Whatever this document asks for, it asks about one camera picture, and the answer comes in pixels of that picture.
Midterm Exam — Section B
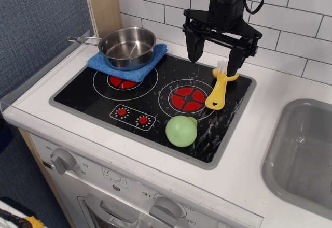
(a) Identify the clear acrylic guard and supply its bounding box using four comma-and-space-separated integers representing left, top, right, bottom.
1, 42, 80, 113

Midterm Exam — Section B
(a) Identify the stainless steel pot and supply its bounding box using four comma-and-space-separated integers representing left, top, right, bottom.
66, 26, 157, 71

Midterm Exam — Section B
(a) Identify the yellow and black object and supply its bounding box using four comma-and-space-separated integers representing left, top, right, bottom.
1, 209, 45, 228

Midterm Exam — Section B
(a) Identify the yellow dish brush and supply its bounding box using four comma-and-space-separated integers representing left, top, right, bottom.
205, 61, 239, 110

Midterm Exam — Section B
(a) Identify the green pear toy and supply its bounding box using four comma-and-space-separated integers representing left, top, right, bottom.
165, 116, 198, 148

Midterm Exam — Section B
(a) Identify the grey left oven knob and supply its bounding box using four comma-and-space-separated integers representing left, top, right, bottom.
50, 148, 76, 175

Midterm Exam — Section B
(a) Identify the grey sink basin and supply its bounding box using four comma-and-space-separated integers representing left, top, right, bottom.
262, 99, 331, 219

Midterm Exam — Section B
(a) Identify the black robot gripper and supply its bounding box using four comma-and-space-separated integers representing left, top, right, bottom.
183, 0, 262, 76

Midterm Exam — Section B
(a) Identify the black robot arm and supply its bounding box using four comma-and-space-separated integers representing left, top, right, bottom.
183, 0, 264, 77

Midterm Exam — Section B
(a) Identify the wooden side post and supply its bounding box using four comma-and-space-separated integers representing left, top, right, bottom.
87, 0, 122, 37

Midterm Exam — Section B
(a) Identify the grey right oven knob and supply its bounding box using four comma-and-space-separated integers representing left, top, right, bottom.
149, 197, 183, 227

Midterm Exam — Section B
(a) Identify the white toy oven front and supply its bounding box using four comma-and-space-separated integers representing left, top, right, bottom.
31, 135, 263, 227

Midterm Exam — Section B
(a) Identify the blue cloth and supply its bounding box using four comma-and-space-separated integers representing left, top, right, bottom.
87, 44, 168, 82

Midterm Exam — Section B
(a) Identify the grey oven knob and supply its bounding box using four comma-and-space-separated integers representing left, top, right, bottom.
149, 197, 183, 227
50, 148, 76, 175

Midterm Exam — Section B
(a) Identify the black toy stove top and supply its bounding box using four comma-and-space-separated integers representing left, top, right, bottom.
50, 55, 256, 170

